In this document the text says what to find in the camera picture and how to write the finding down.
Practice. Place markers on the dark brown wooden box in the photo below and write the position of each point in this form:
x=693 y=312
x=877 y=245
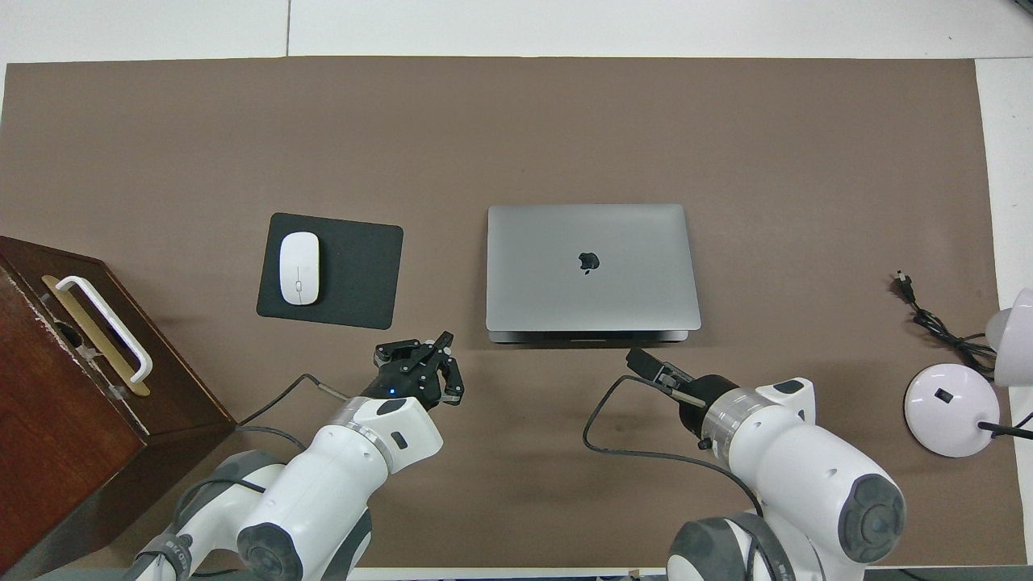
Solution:
x=64 y=452

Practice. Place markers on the brown table mat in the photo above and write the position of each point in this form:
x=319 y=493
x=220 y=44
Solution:
x=516 y=121

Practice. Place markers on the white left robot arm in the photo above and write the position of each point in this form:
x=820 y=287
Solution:
x=323 y=492

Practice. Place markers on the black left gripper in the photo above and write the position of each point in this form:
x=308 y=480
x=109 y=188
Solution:
x=403 y=381

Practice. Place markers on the white computer mouse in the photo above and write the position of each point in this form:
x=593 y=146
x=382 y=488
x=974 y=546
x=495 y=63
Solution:
x=299 y=268

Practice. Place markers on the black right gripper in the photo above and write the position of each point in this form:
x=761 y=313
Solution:
x=702 y=403

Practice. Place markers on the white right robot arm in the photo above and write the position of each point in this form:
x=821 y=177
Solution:
x=807 y=476

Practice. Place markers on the silver grey laptop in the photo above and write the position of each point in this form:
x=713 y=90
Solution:
x=565 y=290

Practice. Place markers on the black mouse pad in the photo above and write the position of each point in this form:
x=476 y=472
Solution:
x=359 y=274

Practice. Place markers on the white desk lamp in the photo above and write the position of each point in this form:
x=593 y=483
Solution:
x=948 y=411

